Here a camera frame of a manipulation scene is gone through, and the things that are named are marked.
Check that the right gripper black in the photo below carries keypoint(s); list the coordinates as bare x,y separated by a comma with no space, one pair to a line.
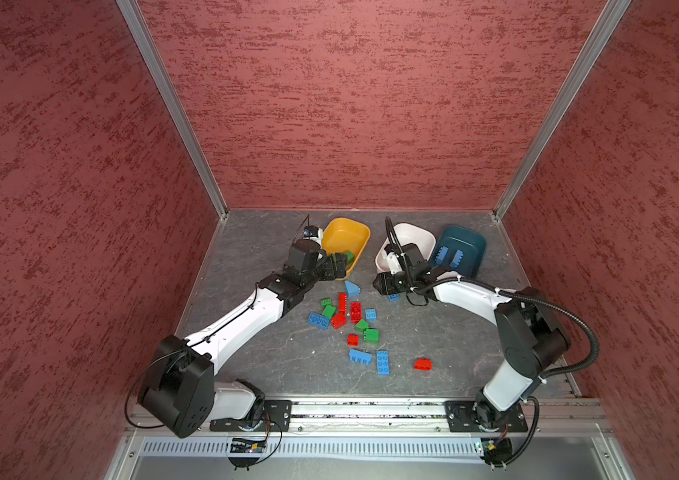
386,287

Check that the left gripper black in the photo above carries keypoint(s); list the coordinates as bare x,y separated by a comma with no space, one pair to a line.
340,263

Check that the blue sloped lego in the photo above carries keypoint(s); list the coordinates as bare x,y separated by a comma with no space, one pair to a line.
352,289

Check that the red sloped lego front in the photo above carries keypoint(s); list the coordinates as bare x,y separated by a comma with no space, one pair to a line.
423,364

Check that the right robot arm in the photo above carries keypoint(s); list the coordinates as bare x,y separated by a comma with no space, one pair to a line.
506,387

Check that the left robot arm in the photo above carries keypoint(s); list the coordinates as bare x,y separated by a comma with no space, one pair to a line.
179,387

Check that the white plastic bin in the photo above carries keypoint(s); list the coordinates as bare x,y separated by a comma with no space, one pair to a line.
407,233

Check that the yellow plastic bin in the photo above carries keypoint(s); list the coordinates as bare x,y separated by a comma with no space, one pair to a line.
344,235

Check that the red lego diagonal centre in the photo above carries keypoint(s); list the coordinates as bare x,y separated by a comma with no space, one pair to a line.
343,301

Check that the green lego pile left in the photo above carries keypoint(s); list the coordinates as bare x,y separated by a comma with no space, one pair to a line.
328,309

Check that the dark teal plastic bin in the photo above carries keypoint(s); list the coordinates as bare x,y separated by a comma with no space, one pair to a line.
459,249

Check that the red lego pile bottom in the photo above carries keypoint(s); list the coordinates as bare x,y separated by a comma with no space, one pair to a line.
338,321

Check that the red lego centre right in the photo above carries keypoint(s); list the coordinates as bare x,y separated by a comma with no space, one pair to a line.
356,312

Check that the green lego small lower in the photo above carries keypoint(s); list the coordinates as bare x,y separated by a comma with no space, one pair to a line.
362,326

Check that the green lego square lower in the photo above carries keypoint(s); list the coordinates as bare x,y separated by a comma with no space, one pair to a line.
371,336

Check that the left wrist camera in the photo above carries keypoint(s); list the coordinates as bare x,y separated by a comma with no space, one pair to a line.
313,233

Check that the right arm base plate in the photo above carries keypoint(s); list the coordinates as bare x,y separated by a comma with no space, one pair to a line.
468,416

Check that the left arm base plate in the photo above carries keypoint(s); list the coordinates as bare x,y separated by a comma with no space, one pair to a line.
268,415

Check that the aluminium front rail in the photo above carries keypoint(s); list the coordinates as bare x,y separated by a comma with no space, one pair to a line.
423,416

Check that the left aluminium corner post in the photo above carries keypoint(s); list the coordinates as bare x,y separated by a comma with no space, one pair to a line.
148,50

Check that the aluminium corner post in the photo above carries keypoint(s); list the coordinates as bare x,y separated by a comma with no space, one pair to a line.
606,24
148,50

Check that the right aluminium corner post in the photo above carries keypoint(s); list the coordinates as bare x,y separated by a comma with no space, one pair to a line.
606,24

